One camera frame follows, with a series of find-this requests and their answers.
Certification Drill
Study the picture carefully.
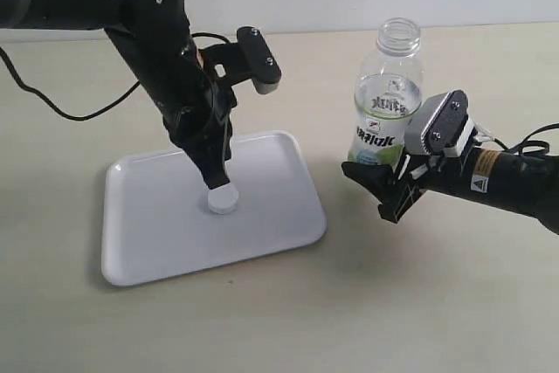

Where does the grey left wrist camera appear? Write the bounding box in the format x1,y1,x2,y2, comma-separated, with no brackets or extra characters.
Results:
202,26,282,95

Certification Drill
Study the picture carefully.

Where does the white plastic tray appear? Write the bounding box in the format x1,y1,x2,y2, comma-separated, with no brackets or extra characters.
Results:
100,130,327,287

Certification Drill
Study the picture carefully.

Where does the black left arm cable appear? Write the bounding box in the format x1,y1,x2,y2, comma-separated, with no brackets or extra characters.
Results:
0,31,232,121

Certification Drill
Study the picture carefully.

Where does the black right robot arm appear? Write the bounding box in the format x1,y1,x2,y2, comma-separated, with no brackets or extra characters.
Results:
342,142,558,234

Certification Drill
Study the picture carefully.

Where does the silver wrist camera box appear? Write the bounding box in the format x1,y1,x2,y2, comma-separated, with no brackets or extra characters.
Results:
404,90,475,158

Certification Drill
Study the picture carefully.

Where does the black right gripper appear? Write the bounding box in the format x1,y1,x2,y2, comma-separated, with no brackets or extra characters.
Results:
342,152,463,224

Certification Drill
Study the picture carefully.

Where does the clear plastic drink bottle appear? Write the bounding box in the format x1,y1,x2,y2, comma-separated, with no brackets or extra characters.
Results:
348,17,424,167

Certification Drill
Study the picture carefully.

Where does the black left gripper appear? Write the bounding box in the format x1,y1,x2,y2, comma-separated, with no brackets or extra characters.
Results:
148,36,237,190

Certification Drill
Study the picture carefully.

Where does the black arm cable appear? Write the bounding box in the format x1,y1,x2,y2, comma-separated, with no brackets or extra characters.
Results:
0,31,232,121
473,121,559,158

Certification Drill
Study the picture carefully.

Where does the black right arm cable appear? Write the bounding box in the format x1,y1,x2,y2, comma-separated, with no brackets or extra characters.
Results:
473,121,559,158

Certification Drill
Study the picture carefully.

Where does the white bottle cap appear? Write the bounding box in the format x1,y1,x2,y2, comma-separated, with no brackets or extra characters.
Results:
207,183,239,215

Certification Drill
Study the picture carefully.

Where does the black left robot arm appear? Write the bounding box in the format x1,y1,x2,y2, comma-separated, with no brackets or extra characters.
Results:
1,0,234,189

